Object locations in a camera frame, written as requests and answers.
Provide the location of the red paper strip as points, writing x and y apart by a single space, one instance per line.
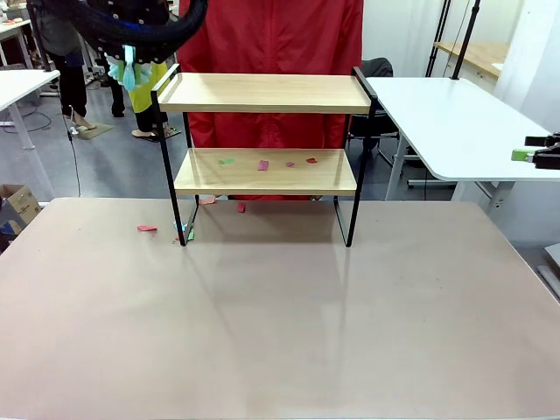
147 228

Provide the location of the green paper strip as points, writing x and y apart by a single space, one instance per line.
190 235

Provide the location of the large white table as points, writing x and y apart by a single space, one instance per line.
459 127

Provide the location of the figure in dark clothes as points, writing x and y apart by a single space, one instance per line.
70 83

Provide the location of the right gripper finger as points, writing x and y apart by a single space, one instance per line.
547 159
542 141

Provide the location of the grey table base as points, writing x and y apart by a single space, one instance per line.
552 280

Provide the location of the small white table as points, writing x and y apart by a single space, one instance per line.
22 83

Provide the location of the black frame wooden shelf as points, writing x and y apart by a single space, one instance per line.
262 92

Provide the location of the green paper scrap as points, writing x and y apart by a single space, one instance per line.
226 161

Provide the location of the teal block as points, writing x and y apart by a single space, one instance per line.
180 226

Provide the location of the wooden top table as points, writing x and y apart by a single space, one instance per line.
481 54

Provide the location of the magenta paper strip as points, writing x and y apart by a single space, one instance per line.
263 165

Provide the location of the person in red jacket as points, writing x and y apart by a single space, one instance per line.
271 39

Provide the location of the cardboard box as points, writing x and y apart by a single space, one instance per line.
19 203

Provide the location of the black stand pole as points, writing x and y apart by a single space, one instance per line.
466 39
39 44

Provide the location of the figure in yellow apron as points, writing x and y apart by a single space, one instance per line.
146 92

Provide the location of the black tripod stand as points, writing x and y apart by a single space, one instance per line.
441 35

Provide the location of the grey floor mat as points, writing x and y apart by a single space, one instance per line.
94 131

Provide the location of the person in black trousers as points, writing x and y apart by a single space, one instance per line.
117 98

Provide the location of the black chair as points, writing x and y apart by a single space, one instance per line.
378 70

